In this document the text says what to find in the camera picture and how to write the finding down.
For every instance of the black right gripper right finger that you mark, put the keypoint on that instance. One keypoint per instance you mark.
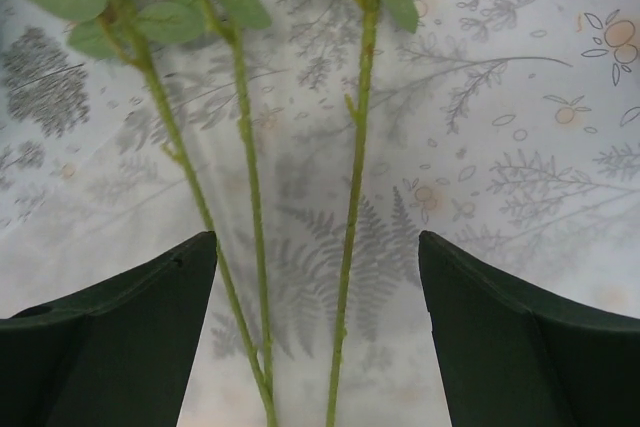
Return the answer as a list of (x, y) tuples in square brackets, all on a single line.
[(513, 354)]

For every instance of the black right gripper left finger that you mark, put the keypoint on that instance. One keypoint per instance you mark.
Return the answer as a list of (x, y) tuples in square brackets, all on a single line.
[(118, 353)]

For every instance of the white wrapping paper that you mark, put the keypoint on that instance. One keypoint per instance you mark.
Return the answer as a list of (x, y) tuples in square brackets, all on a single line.
[(130, 201)]

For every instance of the white rose stem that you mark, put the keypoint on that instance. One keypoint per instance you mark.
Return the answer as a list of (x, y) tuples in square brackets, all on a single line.
[(227, 19)]

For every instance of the peach rose stem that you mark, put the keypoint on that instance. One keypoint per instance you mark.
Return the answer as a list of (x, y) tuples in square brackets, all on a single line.
[(357, 147)]

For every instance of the cream rose stem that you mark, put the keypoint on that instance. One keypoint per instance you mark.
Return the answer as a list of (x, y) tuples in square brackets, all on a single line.
[(126, 29)]

